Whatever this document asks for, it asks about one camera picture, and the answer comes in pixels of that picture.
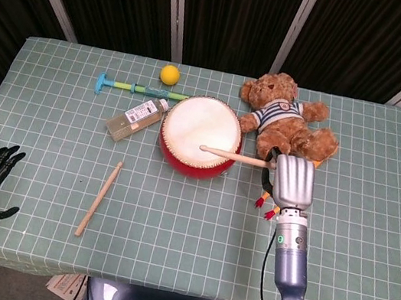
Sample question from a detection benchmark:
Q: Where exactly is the robot right five-finger hand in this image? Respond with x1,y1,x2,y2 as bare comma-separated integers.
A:
256,145,320,214

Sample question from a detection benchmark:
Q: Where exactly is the wooden drumstick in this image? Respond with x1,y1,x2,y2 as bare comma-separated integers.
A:
73,155,125,243
198,144,280,171

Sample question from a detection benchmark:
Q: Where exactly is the orange rubber chicken toy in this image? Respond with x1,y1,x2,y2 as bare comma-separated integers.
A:
252,149,326,229

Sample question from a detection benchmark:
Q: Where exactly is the brown teddy bear striped shirt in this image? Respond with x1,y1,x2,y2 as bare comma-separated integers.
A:
229,65,350,173

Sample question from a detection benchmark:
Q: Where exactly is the red drum white skin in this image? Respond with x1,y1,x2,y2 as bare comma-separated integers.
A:
152,89,250,187

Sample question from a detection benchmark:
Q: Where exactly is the cardboard box with print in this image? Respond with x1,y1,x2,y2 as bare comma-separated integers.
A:
44,269,90,300

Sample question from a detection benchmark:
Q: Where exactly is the green checkered tablecloth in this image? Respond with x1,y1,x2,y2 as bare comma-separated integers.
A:
0,29,401,300

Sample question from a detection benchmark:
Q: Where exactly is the yellow ball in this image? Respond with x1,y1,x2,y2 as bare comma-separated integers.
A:
158,63,182,87

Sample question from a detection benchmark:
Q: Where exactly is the clear plastic bottle white label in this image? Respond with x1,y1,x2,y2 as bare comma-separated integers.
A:
103,90,172,150

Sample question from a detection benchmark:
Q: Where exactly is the blue green toy water pump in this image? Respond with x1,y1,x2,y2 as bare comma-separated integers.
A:
93,70,193,111

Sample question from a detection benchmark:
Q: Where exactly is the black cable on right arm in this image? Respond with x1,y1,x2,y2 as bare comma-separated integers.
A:
255,227,288,300

